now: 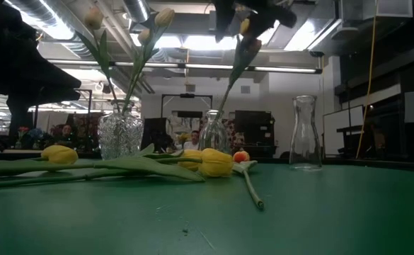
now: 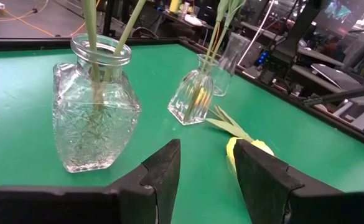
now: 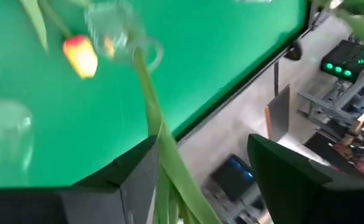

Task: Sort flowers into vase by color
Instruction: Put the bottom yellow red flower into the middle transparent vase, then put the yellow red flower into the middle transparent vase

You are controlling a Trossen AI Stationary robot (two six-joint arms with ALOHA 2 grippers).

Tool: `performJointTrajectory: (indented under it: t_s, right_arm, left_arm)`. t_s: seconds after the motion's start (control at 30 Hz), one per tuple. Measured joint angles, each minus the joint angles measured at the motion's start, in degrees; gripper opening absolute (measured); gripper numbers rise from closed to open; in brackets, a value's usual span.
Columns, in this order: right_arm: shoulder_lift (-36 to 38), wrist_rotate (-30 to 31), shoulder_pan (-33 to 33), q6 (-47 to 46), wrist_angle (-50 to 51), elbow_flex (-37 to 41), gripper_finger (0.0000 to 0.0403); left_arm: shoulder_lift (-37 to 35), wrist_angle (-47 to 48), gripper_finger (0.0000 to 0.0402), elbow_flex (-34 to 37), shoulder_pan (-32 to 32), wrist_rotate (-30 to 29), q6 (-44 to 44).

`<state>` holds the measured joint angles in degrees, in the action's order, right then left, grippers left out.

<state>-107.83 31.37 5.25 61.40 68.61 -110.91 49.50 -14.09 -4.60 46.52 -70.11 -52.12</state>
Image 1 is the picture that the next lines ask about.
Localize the silver ventilation duct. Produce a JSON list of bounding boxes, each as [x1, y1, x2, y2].
[[121, 0, 153, 24], [4, 0, 98, 60]]

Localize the person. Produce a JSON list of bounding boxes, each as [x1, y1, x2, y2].
[[183, 130, 202, 151], [52, 123, 84, 149]]

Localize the tall clear glass carafe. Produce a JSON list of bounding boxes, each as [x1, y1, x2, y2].
[[289, 94, 323, 172]]

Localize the yellow hanging cable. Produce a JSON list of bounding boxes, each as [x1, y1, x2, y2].
[[355, 0, 379, 159]]

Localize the green table mat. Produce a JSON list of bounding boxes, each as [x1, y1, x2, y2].
[[0, 157, 414, 255]]

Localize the long ceiling light strip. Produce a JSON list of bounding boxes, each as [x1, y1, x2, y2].
[[47, 59, 323, 74]]

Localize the pale tulips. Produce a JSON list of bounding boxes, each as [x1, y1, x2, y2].
[[121, 7, 176, 113]]

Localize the cut crystal glass vase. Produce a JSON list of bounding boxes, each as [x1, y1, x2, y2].
[[97, 99, 145, 161]]

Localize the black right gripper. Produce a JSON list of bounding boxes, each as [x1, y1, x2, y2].
[[214, 0, 298, 43]]

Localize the white ceiling duct box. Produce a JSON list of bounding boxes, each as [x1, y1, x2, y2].
[[340, 0, 414, 22]]

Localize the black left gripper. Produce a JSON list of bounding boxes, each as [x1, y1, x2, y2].
[[0, 2, 82, 107]]

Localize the small glass bottle vase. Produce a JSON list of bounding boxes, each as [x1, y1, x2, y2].
[[198, 109, 232, 155]]

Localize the black frame stand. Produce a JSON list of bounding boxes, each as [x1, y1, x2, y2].
[[79, 88, 93, 142], [161, 93, 214, 120]]

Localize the black cabinet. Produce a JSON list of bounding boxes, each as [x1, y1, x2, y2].
[[234, 110, 277, 157]]

